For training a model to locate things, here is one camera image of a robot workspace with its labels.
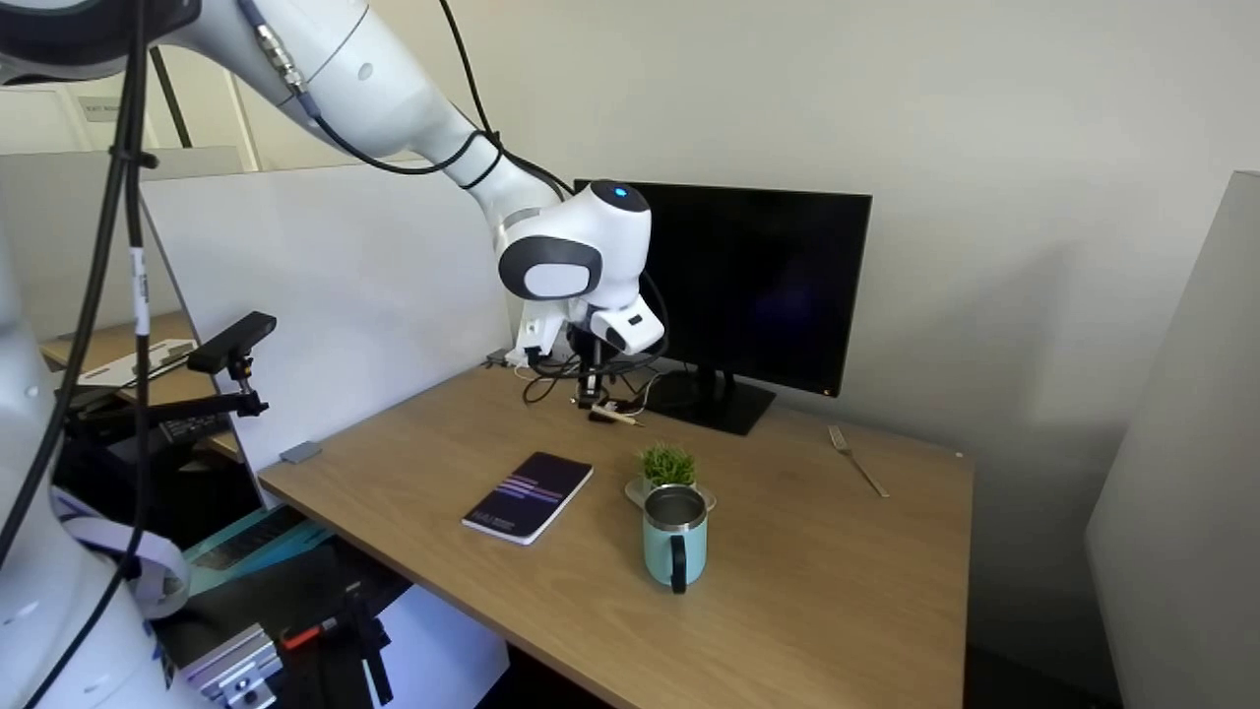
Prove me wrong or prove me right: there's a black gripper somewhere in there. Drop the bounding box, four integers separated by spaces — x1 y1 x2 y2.
564 311 635 413

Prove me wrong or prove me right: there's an artificial grass in white pot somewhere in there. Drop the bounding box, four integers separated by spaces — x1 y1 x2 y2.
623 443 702 509

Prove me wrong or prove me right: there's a dark navy striped notebook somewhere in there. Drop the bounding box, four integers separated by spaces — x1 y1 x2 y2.
459 449 593 548

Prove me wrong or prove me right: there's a teal metal mug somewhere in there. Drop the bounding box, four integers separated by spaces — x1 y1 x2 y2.
638 485 714 597

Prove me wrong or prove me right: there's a black computer monitor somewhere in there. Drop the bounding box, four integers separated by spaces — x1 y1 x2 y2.
575 178 873 438

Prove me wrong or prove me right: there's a white divider panel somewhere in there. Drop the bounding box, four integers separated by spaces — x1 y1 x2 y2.
132 165 527 475

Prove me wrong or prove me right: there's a silver fork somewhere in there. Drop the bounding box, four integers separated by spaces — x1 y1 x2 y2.
821 424 891 504

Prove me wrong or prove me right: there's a white keyboard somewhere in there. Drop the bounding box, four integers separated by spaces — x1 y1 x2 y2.
76 334 202 395

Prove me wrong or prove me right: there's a grey partition panel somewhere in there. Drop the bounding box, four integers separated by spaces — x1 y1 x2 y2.
1084 170 1260 709

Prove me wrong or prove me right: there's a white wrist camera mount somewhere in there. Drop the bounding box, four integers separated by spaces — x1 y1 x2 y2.
588 296 669 358

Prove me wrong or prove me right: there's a black camera on stand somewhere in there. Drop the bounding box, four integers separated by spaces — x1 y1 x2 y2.
76 307 278 449

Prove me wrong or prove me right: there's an aluminium bracket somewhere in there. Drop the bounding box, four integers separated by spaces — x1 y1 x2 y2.
182 622 287 709

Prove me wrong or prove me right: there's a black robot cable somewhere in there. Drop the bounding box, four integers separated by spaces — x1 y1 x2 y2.
0 0 661 709

